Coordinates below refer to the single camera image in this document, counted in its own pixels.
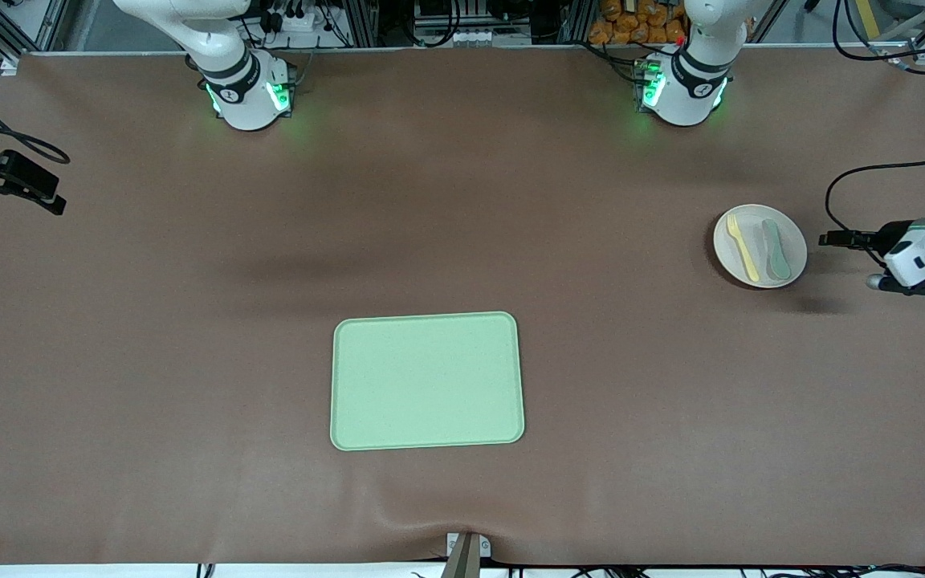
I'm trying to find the round cream plate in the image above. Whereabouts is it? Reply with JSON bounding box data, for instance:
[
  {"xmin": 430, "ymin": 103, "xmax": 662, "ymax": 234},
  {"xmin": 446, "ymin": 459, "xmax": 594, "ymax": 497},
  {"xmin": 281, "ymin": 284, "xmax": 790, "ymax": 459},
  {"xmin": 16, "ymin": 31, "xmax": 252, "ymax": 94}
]
[{"xmin": 712, "ymin": 203, "xmax": 809, "ymax": 290}]

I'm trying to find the yellow plastic fork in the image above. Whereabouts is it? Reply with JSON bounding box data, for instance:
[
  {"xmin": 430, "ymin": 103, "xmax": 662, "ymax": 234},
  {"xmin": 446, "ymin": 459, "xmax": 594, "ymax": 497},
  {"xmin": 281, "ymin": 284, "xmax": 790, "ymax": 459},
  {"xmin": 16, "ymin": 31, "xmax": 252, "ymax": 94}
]
[{"xmin": 725, "ymin": 214, "xmax": 761, "ymax": 283}]

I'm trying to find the pale green plastic spoon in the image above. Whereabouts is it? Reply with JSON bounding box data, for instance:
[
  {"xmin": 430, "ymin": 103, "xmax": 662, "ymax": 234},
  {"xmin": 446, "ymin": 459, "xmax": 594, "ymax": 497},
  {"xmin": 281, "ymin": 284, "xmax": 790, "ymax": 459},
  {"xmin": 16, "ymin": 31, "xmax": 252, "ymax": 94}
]
[{"xmin": 761, "ymin": 218, "xmax": 792, "ymax": 283}]

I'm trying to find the brown table mat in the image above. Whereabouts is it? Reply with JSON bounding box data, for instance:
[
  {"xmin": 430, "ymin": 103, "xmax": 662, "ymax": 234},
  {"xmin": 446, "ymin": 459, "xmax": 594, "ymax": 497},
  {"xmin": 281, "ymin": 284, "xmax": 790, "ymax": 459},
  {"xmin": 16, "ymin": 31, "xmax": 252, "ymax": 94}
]
[{"xmin": 0, "ymin": 46, "xmax": 925, "ymax": 567}]

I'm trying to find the orange packets pile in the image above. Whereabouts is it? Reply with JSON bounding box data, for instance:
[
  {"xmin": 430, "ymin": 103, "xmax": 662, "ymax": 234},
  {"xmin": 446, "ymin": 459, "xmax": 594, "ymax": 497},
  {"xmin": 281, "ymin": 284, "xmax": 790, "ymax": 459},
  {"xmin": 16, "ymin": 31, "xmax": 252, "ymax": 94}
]
[{"xmin": 589, "ymin": 0, "xmax": 687, "ymax": 46}]

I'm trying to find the light green rectangular tray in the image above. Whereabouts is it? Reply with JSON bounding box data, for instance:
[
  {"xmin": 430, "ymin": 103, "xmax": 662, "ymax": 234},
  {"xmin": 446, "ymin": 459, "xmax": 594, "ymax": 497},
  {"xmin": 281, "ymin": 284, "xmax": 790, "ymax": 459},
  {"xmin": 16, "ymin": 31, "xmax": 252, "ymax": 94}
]
[{"xmin": 330, "ymin": 311, "xmax": 526, "ymax": 452}]

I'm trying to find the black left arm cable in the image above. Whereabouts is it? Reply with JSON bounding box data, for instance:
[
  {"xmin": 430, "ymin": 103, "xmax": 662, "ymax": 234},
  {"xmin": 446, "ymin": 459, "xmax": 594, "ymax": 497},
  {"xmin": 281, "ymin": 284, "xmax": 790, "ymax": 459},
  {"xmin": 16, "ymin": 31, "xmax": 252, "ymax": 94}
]
[{"xmin": 824, "ymin": 0, "xmax": 925, "ymax": 267}]

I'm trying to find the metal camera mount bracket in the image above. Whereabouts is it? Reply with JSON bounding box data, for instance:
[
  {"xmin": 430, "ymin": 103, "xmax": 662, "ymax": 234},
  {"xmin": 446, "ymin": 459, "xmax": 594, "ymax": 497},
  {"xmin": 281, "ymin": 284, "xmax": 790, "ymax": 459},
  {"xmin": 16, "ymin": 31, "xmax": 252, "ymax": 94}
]
[{"xmin": 440, "ymin": 531, "xmax": 492, "ymax": 578}]

